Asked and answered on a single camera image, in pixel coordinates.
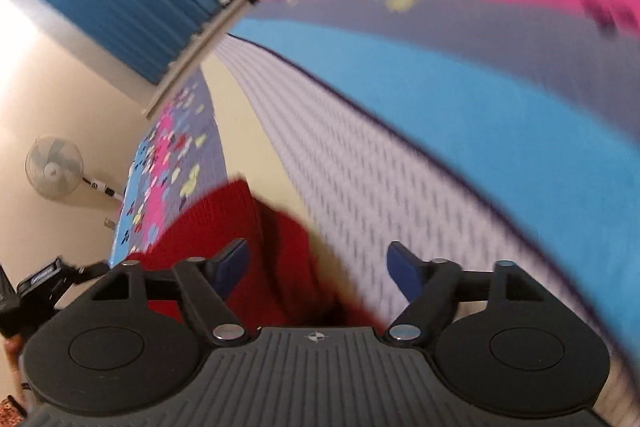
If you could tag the white standing fan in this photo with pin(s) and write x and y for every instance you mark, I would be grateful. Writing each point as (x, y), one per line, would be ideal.
(55, 169)

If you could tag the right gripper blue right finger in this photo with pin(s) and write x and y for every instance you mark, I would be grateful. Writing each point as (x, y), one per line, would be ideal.
(430, 288)

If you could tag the colourful floral striped blanket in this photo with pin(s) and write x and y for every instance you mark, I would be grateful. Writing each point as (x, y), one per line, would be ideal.
(472, 130)

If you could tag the wall power socket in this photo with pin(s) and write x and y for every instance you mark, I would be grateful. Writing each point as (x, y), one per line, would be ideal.
(110, 224)

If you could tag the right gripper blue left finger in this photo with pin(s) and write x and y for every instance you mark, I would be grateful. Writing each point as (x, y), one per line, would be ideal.
(205, 285)

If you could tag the dark red knit sweater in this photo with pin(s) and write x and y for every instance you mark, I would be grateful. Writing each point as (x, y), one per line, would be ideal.
(267, 274)

